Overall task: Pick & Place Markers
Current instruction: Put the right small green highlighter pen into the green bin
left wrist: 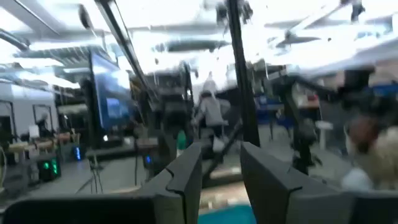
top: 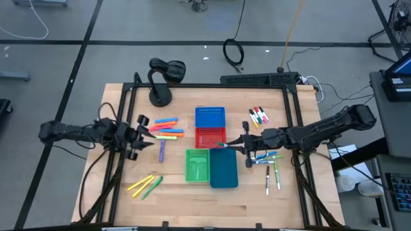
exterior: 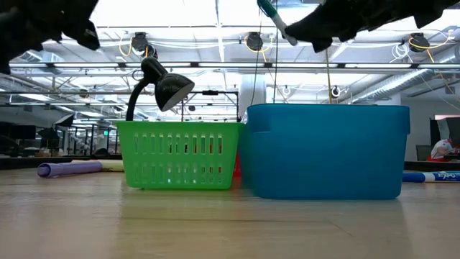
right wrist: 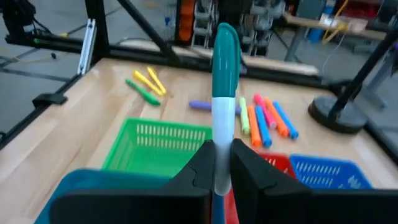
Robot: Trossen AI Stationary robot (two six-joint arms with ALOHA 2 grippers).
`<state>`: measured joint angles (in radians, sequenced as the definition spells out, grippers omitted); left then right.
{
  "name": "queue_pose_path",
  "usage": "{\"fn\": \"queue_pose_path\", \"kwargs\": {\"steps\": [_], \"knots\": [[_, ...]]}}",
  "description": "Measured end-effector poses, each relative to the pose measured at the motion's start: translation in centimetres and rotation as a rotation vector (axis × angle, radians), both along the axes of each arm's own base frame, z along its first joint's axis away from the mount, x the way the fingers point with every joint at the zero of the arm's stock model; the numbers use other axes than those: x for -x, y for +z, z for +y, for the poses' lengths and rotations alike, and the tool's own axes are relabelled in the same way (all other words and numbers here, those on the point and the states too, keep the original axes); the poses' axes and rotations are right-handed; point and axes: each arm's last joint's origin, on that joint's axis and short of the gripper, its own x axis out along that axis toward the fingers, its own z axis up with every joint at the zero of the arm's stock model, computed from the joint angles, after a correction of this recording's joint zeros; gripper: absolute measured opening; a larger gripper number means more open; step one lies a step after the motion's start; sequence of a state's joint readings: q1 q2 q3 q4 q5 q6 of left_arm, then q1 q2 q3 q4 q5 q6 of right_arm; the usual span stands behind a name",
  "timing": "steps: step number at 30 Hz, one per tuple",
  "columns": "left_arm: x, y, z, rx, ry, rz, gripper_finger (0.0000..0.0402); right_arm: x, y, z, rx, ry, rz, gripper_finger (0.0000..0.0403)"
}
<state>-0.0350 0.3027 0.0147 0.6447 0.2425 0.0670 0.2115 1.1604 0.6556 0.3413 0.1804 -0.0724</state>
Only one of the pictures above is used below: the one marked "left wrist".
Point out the person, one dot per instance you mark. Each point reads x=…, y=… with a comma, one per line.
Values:
x=211, y=112
x=382, y=155

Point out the computer monitor blue screen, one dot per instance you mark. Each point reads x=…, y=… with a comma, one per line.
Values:
x=112, y=93

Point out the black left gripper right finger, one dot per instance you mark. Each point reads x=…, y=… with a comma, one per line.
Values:
x=267, y=186

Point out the computer tower green lights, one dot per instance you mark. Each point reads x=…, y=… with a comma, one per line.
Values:
x=48, y=169

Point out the wooden background table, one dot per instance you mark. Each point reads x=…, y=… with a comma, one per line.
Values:
x=28, y=145

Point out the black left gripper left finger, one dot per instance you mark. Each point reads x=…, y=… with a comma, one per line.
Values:
x=183, y=186

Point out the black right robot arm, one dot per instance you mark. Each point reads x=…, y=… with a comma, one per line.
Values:
x=303, y=133

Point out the teal plastic bin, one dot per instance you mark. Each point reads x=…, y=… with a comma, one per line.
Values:
x=227, y=216

